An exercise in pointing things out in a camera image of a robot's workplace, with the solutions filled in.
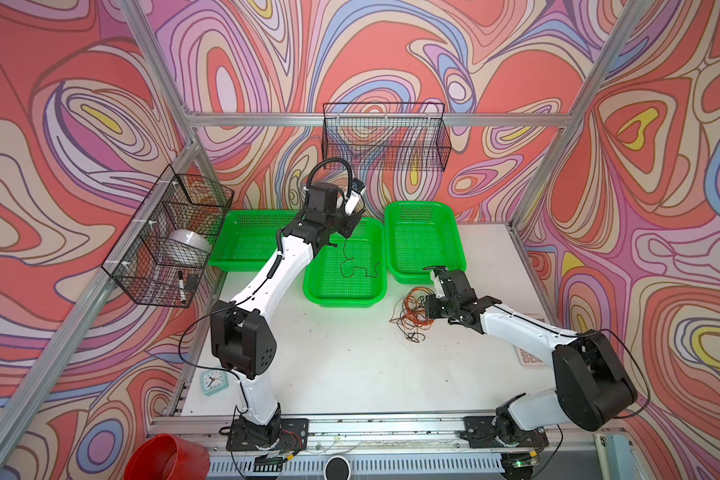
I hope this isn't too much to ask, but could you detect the orange cable bundle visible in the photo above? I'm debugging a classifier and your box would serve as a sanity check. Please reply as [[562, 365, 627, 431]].
[[388, 286, 439, 344]]

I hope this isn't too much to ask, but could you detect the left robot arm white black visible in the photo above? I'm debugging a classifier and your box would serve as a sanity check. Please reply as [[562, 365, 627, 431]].
[[210, 180, 365, 426]]

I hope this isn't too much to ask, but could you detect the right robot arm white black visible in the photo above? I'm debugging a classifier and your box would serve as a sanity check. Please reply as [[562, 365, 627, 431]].
[[425, 266, 638, 447]]

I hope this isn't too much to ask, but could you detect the middle green plastic basket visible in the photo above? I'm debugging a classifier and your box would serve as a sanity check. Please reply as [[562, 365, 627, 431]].
[[303, 218, 387, 308]]

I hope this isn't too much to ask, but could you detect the green plastic basket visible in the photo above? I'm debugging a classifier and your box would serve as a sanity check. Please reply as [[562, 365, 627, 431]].
[[384, 201, 467, 285], [303, 218, 387, 308], [208, 210, 297, 272]]

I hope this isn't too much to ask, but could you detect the right green plastic basket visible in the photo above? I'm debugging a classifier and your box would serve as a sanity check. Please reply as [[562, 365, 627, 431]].
[[384, 201, 467, 285]]

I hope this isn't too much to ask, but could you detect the white pink calculator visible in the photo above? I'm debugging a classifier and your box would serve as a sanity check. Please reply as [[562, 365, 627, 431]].
[[514, 314, 547, 367]]

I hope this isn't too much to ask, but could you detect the left green plastic basket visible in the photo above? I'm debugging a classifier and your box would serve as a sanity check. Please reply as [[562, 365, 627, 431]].
[[208, 210, 297, 272]]

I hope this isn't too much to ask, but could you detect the teal small clock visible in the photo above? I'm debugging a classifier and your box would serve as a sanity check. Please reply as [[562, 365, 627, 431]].
[[200, 369, 230, 397]]

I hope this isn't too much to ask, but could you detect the red bucket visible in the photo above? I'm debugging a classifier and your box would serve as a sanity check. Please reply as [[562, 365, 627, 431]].
[[124, 434, 210, 480]]

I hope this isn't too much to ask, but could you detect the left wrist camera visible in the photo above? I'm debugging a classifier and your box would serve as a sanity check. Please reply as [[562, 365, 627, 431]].
[[344, 179, 365, 216]]

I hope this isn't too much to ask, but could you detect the black wire basket back wall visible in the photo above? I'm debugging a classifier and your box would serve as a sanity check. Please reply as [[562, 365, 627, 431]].
[[322, 100, 452, 172]]

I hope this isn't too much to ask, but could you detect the black wire basket wall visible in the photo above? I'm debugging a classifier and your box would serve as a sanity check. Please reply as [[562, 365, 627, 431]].
[[102, 166, 234, 308], [322, 100, 452, 172]]

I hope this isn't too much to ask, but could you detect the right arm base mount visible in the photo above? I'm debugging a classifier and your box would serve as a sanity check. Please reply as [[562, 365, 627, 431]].
[[459, 415, 549, 450]]

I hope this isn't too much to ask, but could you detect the black wire basket left wall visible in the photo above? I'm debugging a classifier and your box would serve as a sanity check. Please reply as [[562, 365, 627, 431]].
[[102, 166, 234, 308]]

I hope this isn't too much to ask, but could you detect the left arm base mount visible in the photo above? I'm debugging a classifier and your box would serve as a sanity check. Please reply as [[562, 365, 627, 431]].
[[219, 417, 309, 452]]

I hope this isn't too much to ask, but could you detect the aluminium rail front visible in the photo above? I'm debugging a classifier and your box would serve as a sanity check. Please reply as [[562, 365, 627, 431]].
[[146, 410, 619, 454]]

